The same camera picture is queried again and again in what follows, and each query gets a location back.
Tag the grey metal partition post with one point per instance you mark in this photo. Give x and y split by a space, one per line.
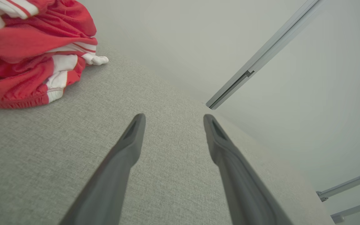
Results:
261 56

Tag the red white numbered jersey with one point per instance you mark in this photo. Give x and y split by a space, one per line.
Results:
42 28

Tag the grey round metal tube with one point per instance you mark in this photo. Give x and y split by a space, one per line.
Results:
355 210

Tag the red shorts white stripe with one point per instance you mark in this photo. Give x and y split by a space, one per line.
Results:
11 84

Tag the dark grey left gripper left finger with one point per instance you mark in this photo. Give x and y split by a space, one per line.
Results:
105 187

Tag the grey metal frame rail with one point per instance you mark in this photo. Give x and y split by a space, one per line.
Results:
345 185

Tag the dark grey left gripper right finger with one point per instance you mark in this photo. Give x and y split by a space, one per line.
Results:
245 193

